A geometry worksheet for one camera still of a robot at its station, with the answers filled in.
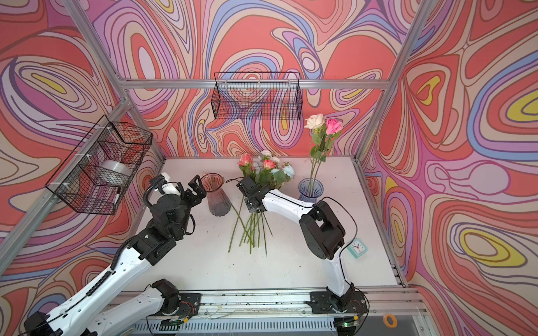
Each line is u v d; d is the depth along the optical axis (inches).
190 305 28.4
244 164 41.2
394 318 27.4
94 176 28.9
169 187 23.6
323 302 28.9
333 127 27.7
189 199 24.6
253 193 27.3
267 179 40.3
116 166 28.9
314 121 29.5
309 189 33.1
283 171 40.0
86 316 16.0
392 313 28.2
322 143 30.2
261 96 37.9
